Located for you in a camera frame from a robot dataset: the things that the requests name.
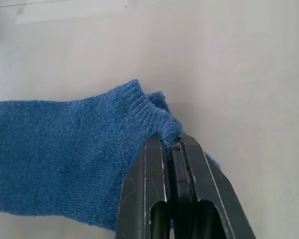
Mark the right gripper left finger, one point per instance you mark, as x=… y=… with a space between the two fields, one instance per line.
x=144 y=199

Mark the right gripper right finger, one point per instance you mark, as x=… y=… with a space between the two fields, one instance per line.
x=209 y=204

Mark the blue sock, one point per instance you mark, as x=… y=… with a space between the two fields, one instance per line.
x=64 y=149

